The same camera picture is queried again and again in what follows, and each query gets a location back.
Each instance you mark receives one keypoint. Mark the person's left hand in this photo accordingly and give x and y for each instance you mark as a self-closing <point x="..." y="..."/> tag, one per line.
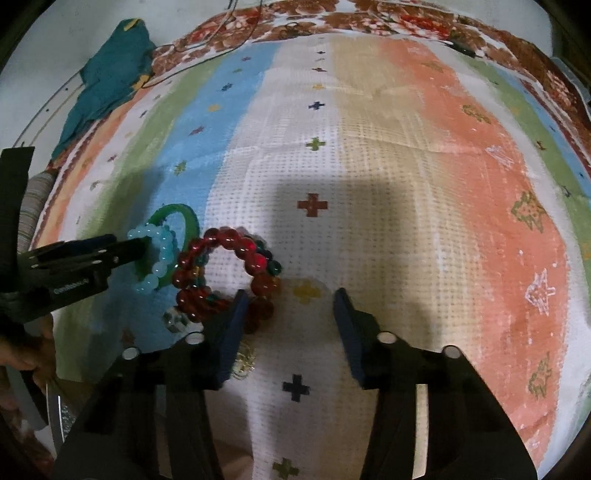
<point x="32" y="353"/>

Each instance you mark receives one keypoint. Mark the small silver ornament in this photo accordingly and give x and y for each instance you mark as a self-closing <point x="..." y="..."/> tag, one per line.
<point x="174" y="321"/>

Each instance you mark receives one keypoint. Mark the striped colourful mat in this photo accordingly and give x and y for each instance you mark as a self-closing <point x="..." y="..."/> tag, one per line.
<point x="369" y="184"/>

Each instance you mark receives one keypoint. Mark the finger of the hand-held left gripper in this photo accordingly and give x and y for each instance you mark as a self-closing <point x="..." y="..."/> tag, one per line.
<point x="104" y="265"/>
<point x="99" y="243"/>

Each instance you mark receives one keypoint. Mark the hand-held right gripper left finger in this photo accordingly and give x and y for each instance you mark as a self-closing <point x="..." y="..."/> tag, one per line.
<point x="231" y="325"/>

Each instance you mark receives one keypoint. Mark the striped grey pillow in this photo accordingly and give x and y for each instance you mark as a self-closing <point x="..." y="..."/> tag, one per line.
<point x="39" y="203"/>

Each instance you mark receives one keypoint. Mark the teal cloth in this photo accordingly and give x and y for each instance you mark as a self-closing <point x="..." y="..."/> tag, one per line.
<point x="108" y="78"/>

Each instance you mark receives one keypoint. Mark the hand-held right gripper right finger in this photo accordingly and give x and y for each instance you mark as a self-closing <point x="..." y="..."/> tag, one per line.
<point x="347" y="323"/>

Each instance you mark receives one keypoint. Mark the gold ornament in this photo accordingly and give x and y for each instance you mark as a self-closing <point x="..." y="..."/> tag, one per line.
<point x="244" y="362"/>

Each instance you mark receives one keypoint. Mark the black charger plug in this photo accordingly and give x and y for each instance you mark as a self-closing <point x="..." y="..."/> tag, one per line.
<point x="461" y="47"/>

